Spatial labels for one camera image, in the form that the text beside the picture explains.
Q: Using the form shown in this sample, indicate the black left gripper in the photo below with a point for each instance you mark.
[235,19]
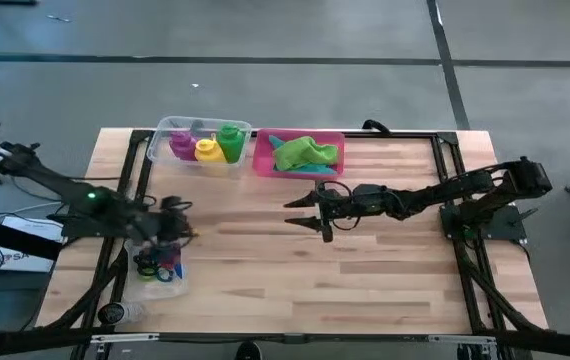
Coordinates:
[175,220]

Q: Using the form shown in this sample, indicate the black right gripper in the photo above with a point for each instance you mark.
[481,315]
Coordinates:
[332,207]

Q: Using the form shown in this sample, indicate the red coil wristband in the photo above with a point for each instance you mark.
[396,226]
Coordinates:
[171,260]

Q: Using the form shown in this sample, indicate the blue coil wristband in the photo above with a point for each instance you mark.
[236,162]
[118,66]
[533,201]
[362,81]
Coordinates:
[180,271]
[165,277]

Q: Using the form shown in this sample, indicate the black coil wristband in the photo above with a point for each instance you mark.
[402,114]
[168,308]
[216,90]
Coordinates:
[137,261]

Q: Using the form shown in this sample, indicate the green cloth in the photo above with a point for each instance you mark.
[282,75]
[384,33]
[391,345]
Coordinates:
[300,152]

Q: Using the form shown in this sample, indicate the green coil wristband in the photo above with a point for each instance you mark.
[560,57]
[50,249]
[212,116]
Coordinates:
[147,274]

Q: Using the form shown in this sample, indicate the purple sports bottle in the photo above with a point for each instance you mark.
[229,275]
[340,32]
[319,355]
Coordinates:
[182,146]

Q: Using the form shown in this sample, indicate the yellow sports bottle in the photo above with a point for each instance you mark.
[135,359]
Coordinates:
[210,152]

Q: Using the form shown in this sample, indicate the green sports bottle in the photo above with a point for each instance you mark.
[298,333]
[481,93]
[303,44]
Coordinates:
[231,142]

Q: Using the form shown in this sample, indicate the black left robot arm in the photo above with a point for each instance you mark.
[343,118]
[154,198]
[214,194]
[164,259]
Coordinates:
[65,192]

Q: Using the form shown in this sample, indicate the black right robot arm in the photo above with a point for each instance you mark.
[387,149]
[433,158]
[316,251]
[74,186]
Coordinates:
[445,192]

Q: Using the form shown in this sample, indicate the pink plastic bin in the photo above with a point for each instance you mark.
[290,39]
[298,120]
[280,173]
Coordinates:
[263,160]

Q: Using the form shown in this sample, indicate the small clear plastic container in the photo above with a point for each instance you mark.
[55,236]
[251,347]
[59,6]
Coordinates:
[165,292]

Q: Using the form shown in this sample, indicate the large clear plastic bin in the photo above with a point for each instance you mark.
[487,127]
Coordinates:
[160,145]

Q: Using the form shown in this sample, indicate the white beverage can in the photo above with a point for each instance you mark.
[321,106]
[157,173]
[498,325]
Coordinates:
[112,313]

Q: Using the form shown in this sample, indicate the person's foot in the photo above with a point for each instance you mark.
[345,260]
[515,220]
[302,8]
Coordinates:
[249,351]

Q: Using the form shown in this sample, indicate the white cardboard box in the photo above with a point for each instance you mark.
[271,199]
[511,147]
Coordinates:
[15,262]

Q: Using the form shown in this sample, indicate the grey floor scrap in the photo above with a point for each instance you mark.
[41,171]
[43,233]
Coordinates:
[59,19]

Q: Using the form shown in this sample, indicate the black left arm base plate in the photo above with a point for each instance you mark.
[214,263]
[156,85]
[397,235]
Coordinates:
[75,230]

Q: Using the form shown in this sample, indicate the black metal rig frame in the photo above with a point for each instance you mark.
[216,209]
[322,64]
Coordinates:
[405,134]

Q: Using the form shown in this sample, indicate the silver frame bracket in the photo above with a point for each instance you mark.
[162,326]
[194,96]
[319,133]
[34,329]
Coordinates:
[460,339]
[125,338]

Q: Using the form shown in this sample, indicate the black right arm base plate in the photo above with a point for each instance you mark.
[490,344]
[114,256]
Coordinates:
[505,225]

